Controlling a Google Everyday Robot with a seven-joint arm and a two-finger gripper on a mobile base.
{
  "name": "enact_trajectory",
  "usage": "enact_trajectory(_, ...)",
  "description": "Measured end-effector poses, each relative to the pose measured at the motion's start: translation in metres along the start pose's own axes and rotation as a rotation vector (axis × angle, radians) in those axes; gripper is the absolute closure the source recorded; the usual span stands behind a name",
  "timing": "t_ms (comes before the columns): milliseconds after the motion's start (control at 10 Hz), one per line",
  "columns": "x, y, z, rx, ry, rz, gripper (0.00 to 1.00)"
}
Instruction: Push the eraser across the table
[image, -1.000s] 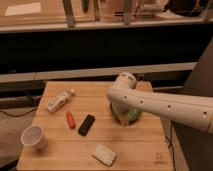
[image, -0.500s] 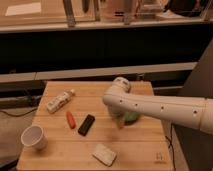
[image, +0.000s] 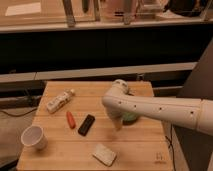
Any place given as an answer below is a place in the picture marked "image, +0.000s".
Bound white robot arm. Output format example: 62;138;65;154
102;79;213;136

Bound black cable beside table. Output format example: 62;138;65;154
165;122;177;171

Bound white sponge block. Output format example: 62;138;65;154
92;144;117;166

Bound white paper cup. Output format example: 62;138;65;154
21;125;47;150

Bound black cable on floor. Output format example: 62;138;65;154
0;107;38;118

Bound black eraser block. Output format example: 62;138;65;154
78;114;95;136

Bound white wrist end effector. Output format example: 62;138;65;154
106;108;122;131

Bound green bowl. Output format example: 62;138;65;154
123;113;139;123

